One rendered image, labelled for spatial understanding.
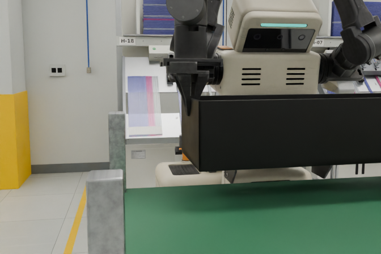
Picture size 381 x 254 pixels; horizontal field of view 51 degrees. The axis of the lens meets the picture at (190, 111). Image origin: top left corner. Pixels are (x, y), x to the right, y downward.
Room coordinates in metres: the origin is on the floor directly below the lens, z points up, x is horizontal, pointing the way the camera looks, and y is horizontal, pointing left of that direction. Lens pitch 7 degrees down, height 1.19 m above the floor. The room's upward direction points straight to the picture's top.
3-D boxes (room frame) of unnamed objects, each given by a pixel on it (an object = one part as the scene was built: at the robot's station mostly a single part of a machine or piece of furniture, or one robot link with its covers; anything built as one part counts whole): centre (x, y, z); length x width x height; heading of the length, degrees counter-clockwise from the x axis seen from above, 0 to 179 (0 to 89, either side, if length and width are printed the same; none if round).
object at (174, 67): (0.70, 0.01, 1.14); 0.07 x 0.07 x 0.09; 10
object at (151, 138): (2.95, 0.13, 0.66); 1.01 x 0.73 x 1.31; 9
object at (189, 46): (0.71, 0.00, 1.22); 0.10 x 0.07 x 0.07; 100
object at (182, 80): (0.71, -0.01, 1.14); 0.07 x 0.07 x 0.09; 10
